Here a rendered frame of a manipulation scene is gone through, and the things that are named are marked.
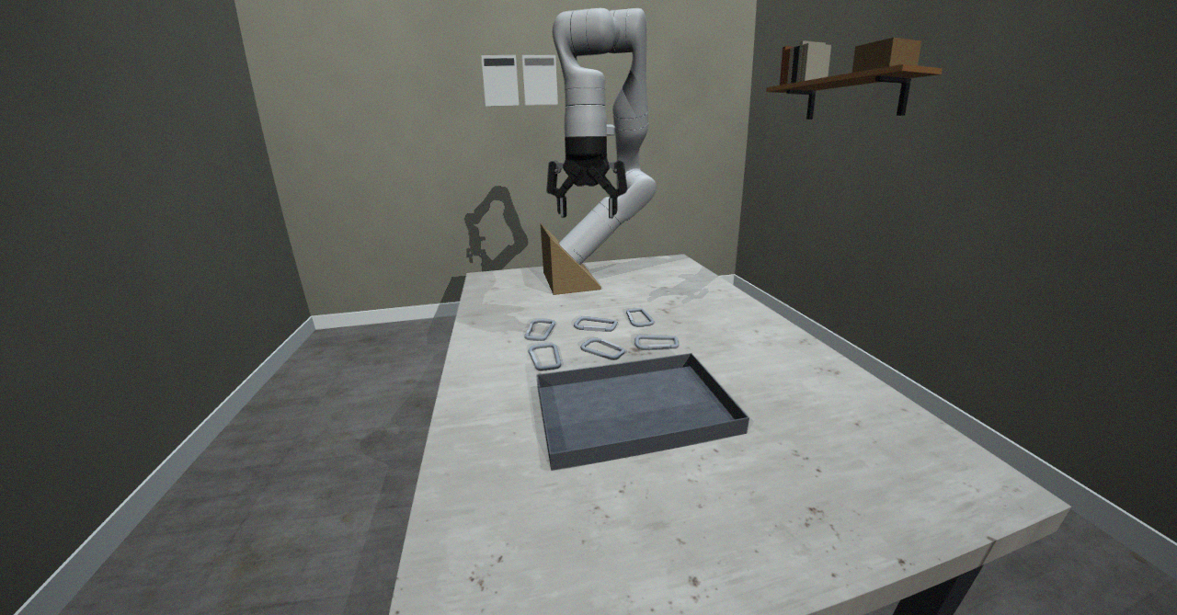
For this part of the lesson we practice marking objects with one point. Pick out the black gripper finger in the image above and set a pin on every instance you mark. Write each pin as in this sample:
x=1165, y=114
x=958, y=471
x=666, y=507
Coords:
x=555, y=168
x=617, y=168

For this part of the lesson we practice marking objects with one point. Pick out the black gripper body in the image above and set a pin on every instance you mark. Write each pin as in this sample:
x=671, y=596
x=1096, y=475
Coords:
x=585, y=152

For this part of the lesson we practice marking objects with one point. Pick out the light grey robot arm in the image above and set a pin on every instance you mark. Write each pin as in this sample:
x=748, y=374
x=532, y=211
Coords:
x=590, y=32

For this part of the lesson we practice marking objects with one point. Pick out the grey carabiner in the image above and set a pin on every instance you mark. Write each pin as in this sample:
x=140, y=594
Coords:
x=540, y=338
x=605, y=343
x=654, y=347
x=548, y=367
x=645, y=314
x=595, y=328

